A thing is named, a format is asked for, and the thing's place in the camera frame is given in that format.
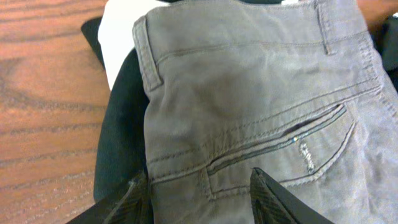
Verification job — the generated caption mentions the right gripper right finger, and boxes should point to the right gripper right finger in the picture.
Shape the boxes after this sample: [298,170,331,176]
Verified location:
[249,167,333,224]

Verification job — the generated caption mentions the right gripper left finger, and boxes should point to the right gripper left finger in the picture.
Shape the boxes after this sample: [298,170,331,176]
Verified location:
[67,171,152,224]

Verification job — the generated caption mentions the grey shorts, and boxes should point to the grey shorts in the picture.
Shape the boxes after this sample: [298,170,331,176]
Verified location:
[132,0,397,223]

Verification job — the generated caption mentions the white garment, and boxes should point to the white garment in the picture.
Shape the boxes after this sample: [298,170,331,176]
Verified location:
[98,1,305,95]

